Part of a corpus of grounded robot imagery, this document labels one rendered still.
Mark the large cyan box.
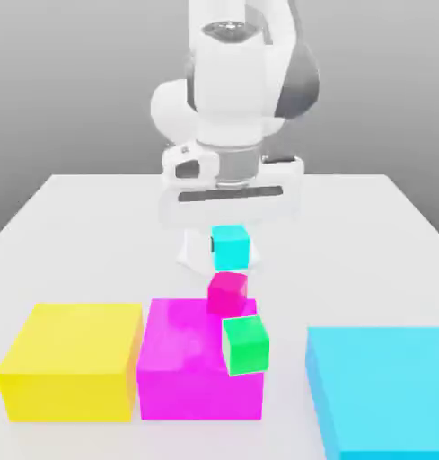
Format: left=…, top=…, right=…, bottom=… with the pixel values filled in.
left=305, top=325, right=439, bottom=460

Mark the large magenta box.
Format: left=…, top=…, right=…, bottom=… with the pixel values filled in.
left=136, top=297, right=266, bottom=422

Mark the small cyan cube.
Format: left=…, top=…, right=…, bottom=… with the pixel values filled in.
left=210, top=224, right=250, bottom=271

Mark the small green cube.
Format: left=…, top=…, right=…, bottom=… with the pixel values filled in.
left=221, top=314, right=271, bottom=377

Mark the large yellow box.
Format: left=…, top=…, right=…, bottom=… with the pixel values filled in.
left=0, top=302, right=145, bottom=424

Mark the small pink cube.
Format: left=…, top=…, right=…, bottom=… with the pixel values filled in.
left=206, top=271, right=250, bottom=318

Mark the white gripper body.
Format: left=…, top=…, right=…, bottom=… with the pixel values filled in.
left=158, top=178, right=303, bottom=230

